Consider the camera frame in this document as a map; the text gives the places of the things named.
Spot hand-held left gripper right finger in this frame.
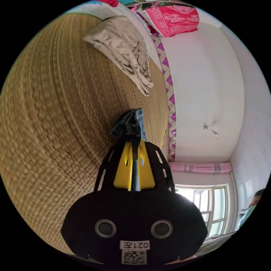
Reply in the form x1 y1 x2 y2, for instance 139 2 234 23
137 139 156 190

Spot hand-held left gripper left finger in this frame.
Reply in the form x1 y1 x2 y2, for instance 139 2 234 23
113 140 133 191

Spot blue jeans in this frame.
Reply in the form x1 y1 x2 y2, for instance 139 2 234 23
110 108 147 191

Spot pink curtain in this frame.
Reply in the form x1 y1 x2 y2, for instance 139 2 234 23
169 162 233 173

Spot window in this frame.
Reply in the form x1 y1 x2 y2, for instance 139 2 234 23
175 183 233 239

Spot ceiling lamp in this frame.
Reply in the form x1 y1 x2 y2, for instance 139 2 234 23
203 125 219 137

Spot bed with woven mat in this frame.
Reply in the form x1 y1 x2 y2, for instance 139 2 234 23
0 12 170 258

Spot person's body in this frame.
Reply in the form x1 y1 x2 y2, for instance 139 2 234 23
237 188 266 228

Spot beige garment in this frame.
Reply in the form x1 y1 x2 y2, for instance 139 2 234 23
83 16 154 97

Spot pink patterned cloth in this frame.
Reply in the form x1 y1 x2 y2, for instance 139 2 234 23
129 2 200 38

